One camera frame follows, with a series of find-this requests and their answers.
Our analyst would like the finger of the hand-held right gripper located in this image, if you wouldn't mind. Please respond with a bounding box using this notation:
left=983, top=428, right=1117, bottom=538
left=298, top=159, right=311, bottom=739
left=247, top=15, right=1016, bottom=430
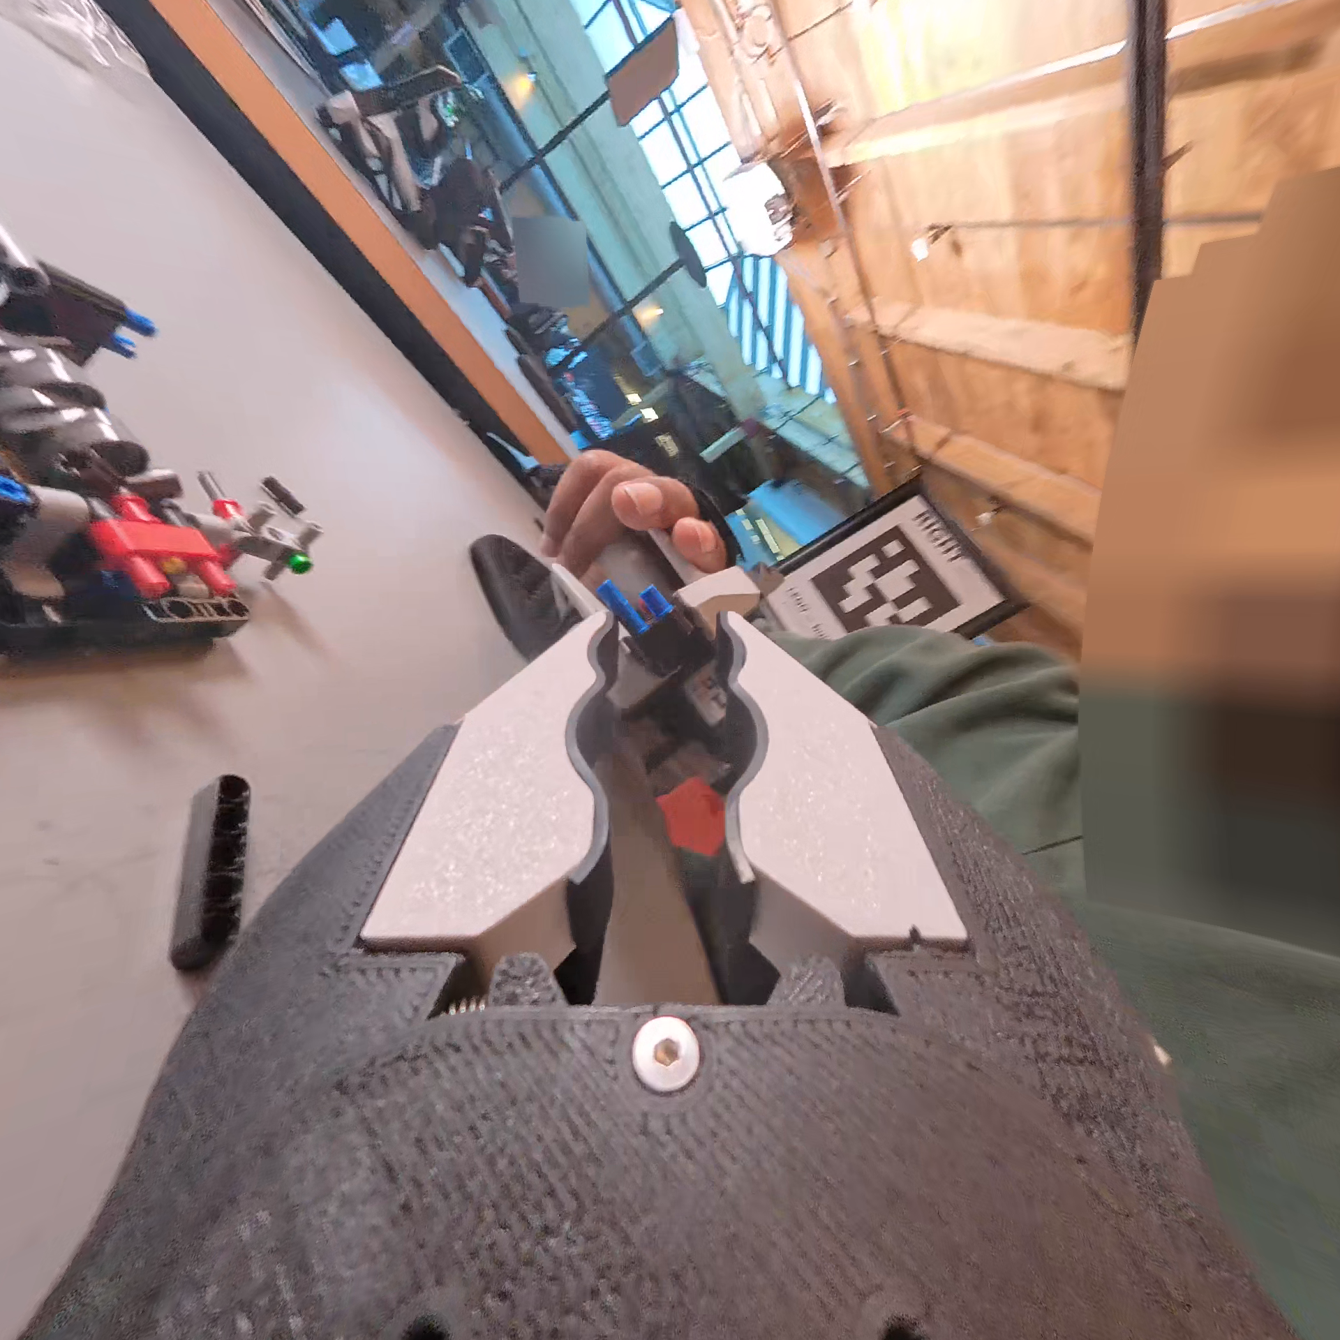
left=673, top=568, right=771, bottom=632

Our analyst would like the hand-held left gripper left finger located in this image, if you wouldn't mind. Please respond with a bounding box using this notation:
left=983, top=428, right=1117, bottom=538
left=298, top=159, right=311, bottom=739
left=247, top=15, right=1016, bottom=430
left=361, top=610, right=619, bottom=980

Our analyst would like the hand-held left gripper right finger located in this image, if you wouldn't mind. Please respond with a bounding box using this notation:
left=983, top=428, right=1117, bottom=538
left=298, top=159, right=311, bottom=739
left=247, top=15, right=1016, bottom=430
left=715, top=610, right=972, bottom=970

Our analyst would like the small black lego sub-assembly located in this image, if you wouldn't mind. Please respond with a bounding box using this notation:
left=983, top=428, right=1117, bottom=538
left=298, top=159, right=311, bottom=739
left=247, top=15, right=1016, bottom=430
left=597, top=580, right=759, bottom=872

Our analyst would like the person's right forearm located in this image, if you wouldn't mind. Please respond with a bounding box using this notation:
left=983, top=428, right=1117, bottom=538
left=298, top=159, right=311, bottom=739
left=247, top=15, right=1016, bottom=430
left=769, top=626, right=1090, bottom=907

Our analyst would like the long black lego beam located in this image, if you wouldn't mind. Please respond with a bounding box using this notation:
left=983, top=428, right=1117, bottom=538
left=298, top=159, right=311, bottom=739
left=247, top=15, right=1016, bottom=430
left=171, top=776, right=255, bottom=972

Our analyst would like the large lego vehicle model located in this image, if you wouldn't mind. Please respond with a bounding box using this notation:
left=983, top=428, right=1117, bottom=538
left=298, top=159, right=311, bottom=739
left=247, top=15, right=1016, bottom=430
left=0, top=226, right=325, bottom=661

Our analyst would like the person's right hand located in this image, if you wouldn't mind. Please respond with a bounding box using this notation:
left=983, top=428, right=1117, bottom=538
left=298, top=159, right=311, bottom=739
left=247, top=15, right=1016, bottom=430
left=541, top=450, right=731, bottom=578

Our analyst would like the round black stand table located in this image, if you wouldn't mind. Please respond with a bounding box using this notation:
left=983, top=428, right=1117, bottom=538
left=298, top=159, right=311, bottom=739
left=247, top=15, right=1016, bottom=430
left=581, top=222, right=712, bottom=347

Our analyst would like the person's green sweater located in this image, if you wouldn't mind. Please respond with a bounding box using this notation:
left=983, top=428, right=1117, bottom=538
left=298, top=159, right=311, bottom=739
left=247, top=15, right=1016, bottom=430
left=1047, top=891, right=1340, bottom=1340

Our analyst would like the dark office chair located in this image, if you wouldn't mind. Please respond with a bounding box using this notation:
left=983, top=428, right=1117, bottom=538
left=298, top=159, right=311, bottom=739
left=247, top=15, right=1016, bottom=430
left=314, top=63, right=514, bottom=264

